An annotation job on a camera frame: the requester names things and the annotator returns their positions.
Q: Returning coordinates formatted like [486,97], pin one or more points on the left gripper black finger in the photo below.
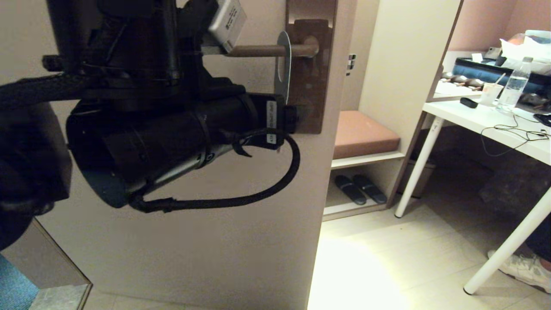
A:
[290,119]

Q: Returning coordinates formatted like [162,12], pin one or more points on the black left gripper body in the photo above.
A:
[241,120]

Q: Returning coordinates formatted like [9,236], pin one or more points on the white door hanger sign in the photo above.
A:
[282,94]

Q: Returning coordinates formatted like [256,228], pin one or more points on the bronze door lock plate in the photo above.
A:
[312,86]

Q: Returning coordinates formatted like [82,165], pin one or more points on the beige wooden door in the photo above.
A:
[215,258]

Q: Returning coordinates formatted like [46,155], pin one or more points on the black slipper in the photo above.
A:
[371,189]
[349,190]

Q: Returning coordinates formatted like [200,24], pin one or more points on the white shelf cabinet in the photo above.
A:
[400,64]

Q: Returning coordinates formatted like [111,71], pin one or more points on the grey waste bin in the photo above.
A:
[426,181]

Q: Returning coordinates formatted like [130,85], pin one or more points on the small black case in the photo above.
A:
[468,103]

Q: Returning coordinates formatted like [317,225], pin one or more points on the white table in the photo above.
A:
[482,118]

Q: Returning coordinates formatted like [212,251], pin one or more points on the blue suitcase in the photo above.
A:
[478,72]

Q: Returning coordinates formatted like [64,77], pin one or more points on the small white card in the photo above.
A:
[477,58]

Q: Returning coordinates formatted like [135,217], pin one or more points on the white paper cup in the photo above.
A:
[490,94]

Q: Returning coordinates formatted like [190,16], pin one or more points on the clear plastic water bottle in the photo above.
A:
[512,92]

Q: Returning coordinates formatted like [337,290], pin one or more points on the white plastic bag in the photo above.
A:
[516,49]

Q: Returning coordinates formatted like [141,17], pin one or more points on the black flat gadget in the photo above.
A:
[543,119]

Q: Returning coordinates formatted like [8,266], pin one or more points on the white sneaker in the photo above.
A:
[523,267]

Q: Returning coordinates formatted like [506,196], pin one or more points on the leg in dark trousers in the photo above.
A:
[542,241]

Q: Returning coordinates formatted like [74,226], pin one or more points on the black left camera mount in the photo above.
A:
[193,17]

